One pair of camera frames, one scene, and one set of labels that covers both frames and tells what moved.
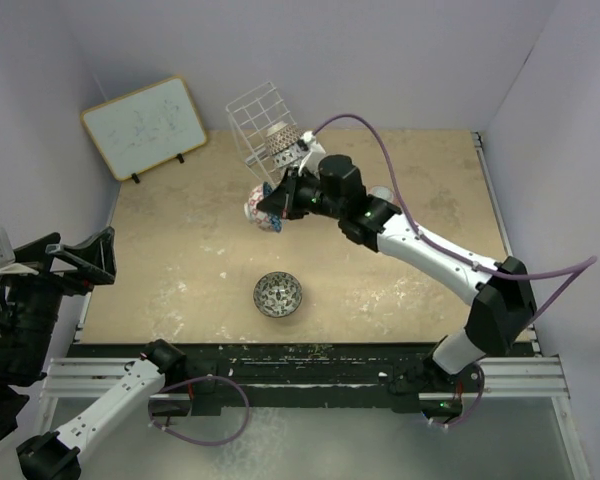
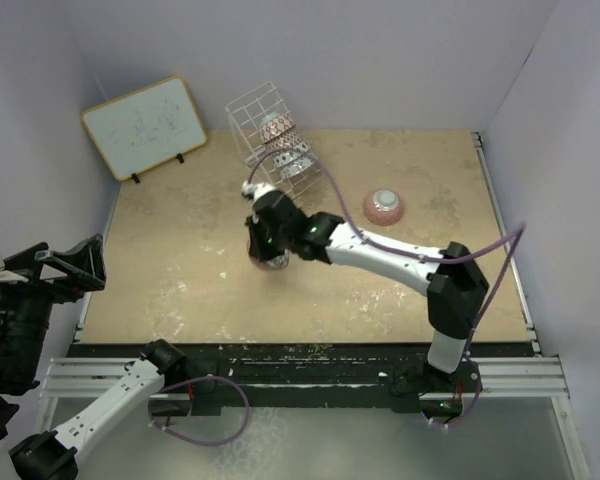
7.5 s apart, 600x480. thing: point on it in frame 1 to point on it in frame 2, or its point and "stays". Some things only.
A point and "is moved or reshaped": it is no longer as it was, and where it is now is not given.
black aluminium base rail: (300, 379) stays
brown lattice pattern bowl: (282, 136) stays
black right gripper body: (308, 198) to (266, 244)
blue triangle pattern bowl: (266, 220) is moved or reshaped
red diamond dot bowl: (288, 155) stays
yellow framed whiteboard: (146, 128) stays
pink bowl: (277, 294) to (278, 262)
